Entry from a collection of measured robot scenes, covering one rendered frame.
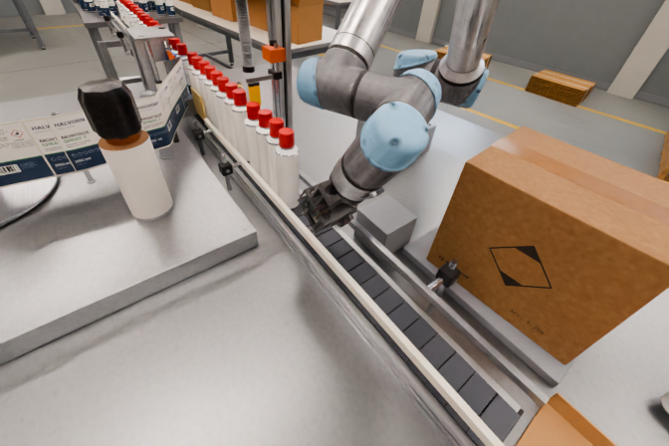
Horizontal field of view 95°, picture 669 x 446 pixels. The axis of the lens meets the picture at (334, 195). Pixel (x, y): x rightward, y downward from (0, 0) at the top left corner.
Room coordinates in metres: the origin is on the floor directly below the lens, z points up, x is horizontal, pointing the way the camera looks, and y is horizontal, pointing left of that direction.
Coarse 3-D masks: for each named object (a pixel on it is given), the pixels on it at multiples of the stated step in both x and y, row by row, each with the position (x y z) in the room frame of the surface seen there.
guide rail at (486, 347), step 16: (304, 176) 0.59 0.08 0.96; (352, 224) 0.44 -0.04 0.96; (368, 240) 0.40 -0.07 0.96; (384, 256) 0.37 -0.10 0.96; (400, 272) 0.34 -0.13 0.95; (416, 288) 0.31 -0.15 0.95; (432, 304) 0.28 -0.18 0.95; (464, 320) 0.25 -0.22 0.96; (480, 336) 0.23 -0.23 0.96; (496, 352) 0.21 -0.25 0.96; (512, 368) 0.19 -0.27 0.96; (528, 384) 0.17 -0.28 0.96; (544, 400) 0.15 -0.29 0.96
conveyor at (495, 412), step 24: (240, 168) 0.71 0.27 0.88; (264, 192) 0.61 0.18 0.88; (336, 240) 0.47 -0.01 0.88; (360, 264) 0.41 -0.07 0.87; (384, 288) 0.35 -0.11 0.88; (384, 312) 0.30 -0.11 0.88; (408, 312) 0.31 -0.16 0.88; (384, 336) 0.26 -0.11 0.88; (408, 336) 0.26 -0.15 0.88; (432, 336) 0.26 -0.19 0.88; (408, 360) 0.22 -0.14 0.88; (432, 360) 0.22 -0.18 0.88; (456, 360) 0.23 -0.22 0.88; (456, 384) 0.19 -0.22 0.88; (480, 384) 0.19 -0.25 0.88; (480, 408) 0.16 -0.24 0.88; (504, 408) 0.16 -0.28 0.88; (504, 432) 0.13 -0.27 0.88
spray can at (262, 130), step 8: (264, 112) 0.65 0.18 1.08; (272, 112) 0.66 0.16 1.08; (264, 120) 0.64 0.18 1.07; (256, 128) 0.65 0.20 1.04; (264, 128) 0.64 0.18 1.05; (264, 136) 0.63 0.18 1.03; (264, 144) 0.63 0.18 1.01; (264, 152) 0.63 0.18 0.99; (264, 160) 0.63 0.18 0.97; (264, 168) 0.63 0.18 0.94; (264, 176) 0.64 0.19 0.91
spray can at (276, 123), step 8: (272, 120) 0.62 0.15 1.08; (280, 120) 0.62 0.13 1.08; (272, 128) 0.60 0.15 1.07; (280, 128) 0.61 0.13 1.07; (272, 136) 0.61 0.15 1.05; (272, 144) 0.59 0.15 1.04; (272, 152) 0.60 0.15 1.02; (272, 160) 0.60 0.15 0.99; (272, 168) 0.60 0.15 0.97; (272, 176) 0.60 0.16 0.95; (272, 184) 0.60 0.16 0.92
